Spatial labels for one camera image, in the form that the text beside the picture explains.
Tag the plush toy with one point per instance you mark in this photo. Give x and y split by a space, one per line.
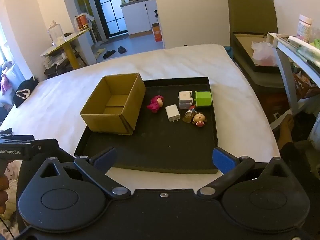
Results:
6 78

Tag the green cube charger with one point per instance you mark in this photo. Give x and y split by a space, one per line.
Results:
203 100

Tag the black-framed glass door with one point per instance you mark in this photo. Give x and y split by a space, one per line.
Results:
110 7

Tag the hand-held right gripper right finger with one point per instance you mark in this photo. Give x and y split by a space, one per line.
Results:
223 161

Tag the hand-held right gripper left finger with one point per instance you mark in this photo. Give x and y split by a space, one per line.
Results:
106 159

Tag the pink-haired toy figurine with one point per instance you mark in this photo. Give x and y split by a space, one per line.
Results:
155 103

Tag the orange carton box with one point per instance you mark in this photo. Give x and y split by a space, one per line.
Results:
157 33

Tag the white shelf rack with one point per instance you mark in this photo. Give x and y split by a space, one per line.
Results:
287 62

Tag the cluttered low shelf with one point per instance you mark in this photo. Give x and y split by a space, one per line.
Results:
55 65

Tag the black shallow tray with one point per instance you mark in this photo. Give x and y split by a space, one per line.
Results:
162 142

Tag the floral printed cloth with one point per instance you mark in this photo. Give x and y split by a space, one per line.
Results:
11 170

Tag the pink-labelled white bottle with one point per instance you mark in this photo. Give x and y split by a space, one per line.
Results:
304 28

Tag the round yellow-legged side table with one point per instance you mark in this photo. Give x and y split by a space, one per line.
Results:
68 48

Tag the brown cardboard box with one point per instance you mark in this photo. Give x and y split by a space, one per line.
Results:
107 123

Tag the black cloth with white face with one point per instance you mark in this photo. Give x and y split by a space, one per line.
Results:
25 90

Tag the olive upright panel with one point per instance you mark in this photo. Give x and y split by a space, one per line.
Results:
250 12

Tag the black slipper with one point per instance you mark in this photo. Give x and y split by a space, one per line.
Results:
122 49
109 54

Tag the white kitchen cabinet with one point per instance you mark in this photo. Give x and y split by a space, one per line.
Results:
135 17

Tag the red-dressed doll figurine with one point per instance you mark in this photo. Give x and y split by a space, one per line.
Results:
199 120

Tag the translucent pink plastic bag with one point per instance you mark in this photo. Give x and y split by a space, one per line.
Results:
265 53

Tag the clear glass jar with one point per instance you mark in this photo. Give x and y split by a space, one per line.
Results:
56 33

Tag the pale slippers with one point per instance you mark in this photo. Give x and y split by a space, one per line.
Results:
99 51

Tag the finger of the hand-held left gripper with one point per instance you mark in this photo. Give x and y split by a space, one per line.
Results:
46 147

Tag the white plug charger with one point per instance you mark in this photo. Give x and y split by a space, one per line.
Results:
172 112

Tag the white plastic bag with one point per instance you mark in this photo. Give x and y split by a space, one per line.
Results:
88 17

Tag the person's foot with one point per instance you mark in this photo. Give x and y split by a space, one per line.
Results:
285 135

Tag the white low cabinet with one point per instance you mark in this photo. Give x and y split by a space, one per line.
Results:
83 47

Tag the blue cloth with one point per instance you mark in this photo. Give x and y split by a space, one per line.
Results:
228 52

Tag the snack packets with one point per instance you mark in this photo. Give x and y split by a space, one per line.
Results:
306 85

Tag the black-framed cardboard board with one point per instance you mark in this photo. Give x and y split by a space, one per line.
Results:
243 46

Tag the white grey cube adapter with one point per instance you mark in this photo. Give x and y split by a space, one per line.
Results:
185 100

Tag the person's left hand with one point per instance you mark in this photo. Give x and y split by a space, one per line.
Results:
3 187

